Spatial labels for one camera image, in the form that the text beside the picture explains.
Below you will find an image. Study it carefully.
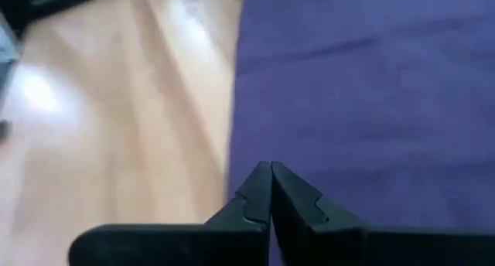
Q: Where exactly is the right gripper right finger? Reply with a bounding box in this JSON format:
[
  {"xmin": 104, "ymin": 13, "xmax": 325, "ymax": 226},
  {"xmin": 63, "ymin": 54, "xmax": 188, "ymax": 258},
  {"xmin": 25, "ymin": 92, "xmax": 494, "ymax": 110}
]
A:
[{"xmin": 271, "ymin": 161, "xmax": 495, "ymax": 266}]

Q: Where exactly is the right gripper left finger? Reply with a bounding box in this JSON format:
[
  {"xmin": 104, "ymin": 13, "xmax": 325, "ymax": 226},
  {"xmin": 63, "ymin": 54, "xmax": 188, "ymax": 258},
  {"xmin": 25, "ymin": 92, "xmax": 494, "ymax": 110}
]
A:
[{"xmin": 68, "ymin": 161, "xmax": 271, "ymax": 266}]

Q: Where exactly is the purple towel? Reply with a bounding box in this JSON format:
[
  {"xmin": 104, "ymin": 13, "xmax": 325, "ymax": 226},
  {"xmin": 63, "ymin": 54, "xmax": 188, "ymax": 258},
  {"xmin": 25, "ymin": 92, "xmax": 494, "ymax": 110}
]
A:
[{"xmin": 225, "ymin": 0, "xmax": 495, "ymax": 266}]

